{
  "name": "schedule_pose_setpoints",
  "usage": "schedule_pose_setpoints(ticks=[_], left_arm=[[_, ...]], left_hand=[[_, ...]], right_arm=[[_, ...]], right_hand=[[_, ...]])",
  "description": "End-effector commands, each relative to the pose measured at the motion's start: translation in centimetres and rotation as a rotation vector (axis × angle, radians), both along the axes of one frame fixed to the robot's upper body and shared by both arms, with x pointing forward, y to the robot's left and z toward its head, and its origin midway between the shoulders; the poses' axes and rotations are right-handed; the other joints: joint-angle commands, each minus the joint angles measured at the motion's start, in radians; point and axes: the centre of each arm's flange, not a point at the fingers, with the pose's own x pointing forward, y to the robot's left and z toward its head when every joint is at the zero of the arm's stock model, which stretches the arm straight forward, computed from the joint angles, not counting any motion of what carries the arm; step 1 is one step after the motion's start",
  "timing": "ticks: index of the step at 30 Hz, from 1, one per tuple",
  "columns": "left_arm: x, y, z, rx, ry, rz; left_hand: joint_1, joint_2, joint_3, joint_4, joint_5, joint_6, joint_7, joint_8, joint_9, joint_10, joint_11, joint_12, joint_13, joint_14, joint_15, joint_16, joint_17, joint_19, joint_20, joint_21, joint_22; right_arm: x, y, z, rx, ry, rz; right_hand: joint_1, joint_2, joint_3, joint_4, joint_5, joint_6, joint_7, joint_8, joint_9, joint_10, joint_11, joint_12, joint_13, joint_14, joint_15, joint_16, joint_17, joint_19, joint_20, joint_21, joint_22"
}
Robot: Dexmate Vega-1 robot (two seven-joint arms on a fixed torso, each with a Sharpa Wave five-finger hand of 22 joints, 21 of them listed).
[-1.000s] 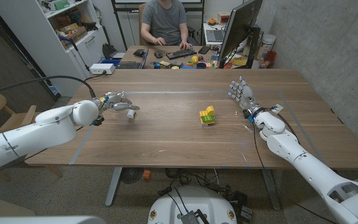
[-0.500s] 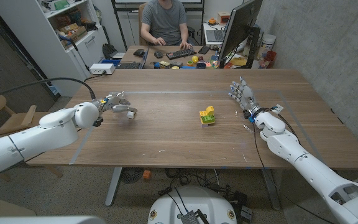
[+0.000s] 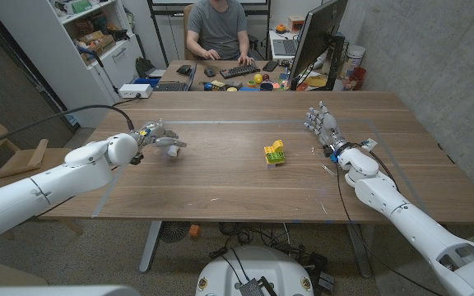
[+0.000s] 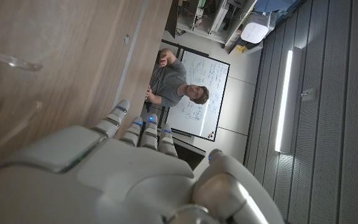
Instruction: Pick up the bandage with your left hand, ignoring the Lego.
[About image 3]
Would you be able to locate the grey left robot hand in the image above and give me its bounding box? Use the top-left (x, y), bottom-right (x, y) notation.
top-left (137, 120), bottom-right (188, 155)

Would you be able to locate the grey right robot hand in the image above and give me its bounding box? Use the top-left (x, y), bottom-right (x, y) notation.
top-left (304, 100), bottom-right (352, 156)

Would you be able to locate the yellow green Lego block stack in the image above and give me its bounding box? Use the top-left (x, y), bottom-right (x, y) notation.
top-left (263, 139), bottom-right (286, 169)

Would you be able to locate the white power box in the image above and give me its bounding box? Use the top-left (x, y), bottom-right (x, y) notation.
top-left (118, 83), bottom-right (154, 99)

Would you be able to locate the blue bin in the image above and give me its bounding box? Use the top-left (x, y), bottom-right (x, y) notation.
top-left (132, 77), bottom-right (160, 89)

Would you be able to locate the dark open laptop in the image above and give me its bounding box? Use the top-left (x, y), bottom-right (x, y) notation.
top-left (152, 61), bottom-right (198, 92)

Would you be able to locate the red cup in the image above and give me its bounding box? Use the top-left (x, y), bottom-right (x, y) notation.
top-left (350, 67), bottom-right (368, 90)

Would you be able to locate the black bag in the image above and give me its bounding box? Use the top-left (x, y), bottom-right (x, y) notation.
top-left (135, 56), bottom-right (156, 80)

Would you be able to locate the white canister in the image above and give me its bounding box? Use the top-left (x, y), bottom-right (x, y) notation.
top-left (342, 44), bottom-right (366, 79)

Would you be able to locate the wooden office desk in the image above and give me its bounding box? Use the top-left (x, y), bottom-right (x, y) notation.
top-left (159, 59), bottom-right (337, 92)

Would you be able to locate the black computer monitor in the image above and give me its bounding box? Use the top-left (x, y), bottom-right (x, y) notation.
top-left (288, 0), bottom-right (349, 90)

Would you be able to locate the silver laptop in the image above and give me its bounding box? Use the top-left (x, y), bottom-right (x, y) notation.
top-left (272, 28), bottom-right (304, 57)

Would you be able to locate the black round fan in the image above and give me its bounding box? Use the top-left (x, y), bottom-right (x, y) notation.
top-left (158, 221), bottom-right (192, 244)

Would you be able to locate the brown office chair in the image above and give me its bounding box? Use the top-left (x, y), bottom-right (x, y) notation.
top-left (182, 2), bottom-right (197, 62)

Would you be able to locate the black keyboard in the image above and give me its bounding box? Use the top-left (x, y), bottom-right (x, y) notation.
top-left (219, 62), bottom-right (262, 80)

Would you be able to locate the orange box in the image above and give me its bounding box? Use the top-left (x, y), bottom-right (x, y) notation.
top-left (287, 15), bottom-right (306, 33)

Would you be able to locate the cardboard box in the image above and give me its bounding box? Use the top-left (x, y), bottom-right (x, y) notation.
top-left (78, 30), bottom-right (117, 62)

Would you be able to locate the grey table leg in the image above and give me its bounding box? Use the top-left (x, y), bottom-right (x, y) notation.
top-left (138, 220), bottom-right (164, 275)
top-left (346, 224), bottom-right (374, 280)

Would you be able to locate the white shelf cabinet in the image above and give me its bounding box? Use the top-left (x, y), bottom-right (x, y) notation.
top-left (0, 0), bottom-right (146, 128)

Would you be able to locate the person in grey t-shirt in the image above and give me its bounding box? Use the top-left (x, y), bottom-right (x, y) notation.
top-left (185, 0), bottom-right (256, 66)

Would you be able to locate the light wooden chair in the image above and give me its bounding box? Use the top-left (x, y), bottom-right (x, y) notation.
top-left (0, 110), bottom-right (84, 239)

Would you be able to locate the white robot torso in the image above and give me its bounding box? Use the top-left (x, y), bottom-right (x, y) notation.
top-left (195, 245), bottom-right (315, 296)

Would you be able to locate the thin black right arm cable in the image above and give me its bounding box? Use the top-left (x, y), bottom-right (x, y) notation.
top-left (335, 158), bottom-right (446, 296)

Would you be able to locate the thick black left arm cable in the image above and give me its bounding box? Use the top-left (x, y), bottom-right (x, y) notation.
top-left (0, 104), bottom-right (136, 152)

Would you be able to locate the black cable tangle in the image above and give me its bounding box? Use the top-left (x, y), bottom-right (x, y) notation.
top-left (207, 221), bottom-right (337, 294)

